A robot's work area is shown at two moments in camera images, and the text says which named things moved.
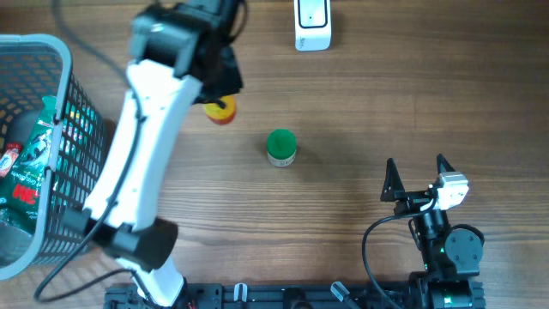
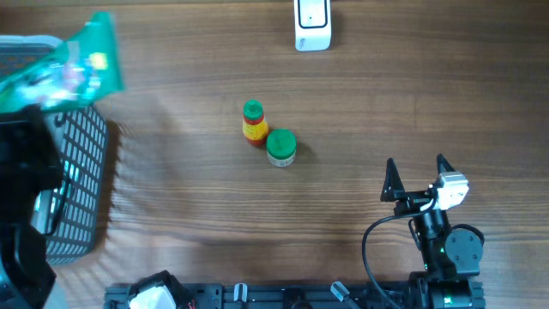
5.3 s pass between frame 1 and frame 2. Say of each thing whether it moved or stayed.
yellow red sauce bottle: moved
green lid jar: stayed
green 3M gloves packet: moved
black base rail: stayed
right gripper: stayed
